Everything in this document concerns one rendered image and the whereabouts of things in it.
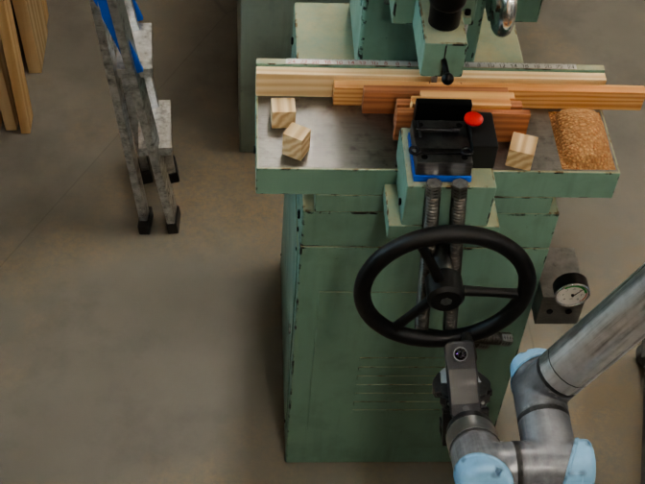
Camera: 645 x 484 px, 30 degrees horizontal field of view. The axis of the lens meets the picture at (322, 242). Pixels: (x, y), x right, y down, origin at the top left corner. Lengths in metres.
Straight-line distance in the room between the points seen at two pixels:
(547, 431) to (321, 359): 0.72
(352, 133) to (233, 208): 1.14
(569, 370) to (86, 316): 1.48
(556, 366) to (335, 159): 0.51
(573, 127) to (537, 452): 0.60
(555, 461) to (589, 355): 0.15
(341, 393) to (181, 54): 1.45
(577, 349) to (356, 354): 0.73
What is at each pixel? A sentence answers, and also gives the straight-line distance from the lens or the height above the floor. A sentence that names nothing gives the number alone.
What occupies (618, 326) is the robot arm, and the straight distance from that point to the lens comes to 1.65.
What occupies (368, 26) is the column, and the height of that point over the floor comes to 0.92.
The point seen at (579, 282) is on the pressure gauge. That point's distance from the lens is 2.13.
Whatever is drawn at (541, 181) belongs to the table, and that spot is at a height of 0.88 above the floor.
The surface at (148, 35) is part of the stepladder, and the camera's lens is 2.82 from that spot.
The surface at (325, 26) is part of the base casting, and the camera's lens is 2.38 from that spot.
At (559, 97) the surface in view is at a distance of 2.10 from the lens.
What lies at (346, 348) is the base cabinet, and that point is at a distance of 2.30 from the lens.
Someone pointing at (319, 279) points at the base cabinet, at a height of 0.62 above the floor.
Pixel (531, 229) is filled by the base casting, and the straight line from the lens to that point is 2.09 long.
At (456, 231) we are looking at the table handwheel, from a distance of 1.80.
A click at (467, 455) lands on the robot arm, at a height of 0.86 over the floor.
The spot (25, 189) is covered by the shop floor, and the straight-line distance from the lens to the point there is 3.19.
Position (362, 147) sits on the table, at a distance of 1.98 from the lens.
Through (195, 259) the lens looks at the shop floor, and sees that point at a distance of 2.99.
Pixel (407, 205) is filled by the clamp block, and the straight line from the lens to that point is 1.87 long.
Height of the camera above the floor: 2.26
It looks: 48 degrees down
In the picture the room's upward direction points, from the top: 5 degrees clockwise
